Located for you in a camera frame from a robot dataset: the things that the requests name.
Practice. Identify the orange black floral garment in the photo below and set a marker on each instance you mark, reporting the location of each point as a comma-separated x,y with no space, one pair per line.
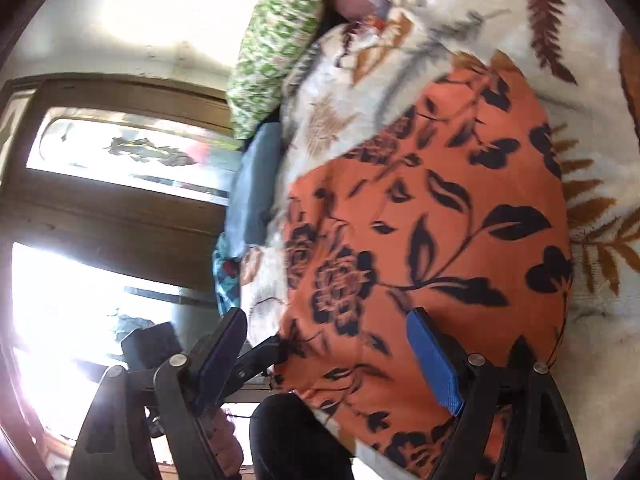
350,210

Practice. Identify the person's left hand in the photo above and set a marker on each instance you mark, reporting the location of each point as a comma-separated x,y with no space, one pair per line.
227,442

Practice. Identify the teal red cloth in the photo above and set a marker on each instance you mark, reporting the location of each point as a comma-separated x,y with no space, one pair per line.
225,275

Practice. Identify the blue grey cushion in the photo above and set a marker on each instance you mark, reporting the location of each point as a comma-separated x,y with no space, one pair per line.
255,190

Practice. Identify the shiny foil packet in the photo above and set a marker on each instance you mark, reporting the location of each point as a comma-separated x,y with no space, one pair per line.
381,15

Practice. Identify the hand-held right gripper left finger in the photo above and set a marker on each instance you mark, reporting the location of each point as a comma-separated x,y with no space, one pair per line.
215,360

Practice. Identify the beige leaf print blanket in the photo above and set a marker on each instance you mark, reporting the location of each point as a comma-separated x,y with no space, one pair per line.
450,20

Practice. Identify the green white patterned pillow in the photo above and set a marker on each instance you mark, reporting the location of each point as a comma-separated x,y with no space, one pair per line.
280,35

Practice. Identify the wooden framed window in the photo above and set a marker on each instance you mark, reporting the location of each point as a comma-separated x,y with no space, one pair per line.
125,220

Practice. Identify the person's dark trouser leg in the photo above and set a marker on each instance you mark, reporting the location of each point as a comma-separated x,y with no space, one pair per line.
295,440

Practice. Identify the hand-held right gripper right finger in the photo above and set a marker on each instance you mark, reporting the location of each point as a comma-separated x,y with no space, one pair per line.
435,360

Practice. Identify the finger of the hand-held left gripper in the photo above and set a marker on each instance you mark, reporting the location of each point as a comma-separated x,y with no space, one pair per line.
260,357

